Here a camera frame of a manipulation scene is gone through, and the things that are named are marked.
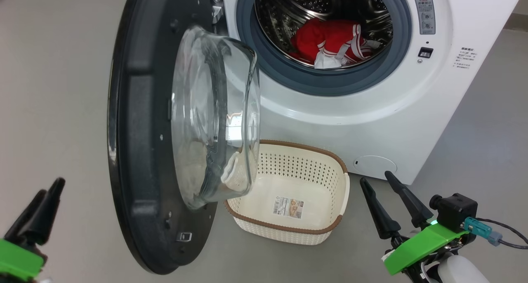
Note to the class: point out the basket product label sticker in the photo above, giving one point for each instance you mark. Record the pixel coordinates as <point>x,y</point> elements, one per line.
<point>288,208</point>

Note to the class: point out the grey warning label sticker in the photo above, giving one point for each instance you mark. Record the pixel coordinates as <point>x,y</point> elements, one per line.
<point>425,14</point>

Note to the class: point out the round washer filter cover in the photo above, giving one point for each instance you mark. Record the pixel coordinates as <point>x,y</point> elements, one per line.
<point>375,165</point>

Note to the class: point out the grey rubber door gasket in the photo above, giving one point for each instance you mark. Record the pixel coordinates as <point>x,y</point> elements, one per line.
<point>330,83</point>

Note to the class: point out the red white jersey striped cuffs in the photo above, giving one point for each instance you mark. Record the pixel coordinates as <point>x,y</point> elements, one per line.
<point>328,62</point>

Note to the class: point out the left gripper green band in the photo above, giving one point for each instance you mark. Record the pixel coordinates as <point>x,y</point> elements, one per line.
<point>16,258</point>

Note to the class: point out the white front-load washing machine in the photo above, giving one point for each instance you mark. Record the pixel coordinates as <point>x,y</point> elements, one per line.
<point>371,130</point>

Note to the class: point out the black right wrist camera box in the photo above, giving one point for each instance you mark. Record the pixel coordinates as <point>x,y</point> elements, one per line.
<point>456,211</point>

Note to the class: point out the metal door hinge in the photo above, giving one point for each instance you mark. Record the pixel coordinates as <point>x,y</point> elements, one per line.
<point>217,8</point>

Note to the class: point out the black round glass washer door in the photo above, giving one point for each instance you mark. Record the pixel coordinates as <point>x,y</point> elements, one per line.
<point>140,151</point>

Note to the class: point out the black door latch socket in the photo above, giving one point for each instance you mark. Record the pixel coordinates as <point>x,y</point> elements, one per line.
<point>425,53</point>

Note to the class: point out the stainless steel washer drum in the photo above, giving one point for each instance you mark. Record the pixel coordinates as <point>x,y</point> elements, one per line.
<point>280,10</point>

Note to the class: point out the red garment wide white stripe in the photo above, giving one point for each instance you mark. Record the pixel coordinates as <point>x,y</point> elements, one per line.
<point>307,39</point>

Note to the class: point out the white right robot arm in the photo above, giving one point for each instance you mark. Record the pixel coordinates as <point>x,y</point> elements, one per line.
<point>462,272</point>

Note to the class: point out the cream perforated basket brown rim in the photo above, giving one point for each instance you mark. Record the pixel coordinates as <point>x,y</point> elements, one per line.
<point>313,163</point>

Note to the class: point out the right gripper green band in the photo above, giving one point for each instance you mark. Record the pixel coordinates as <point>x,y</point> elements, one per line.
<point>420,246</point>

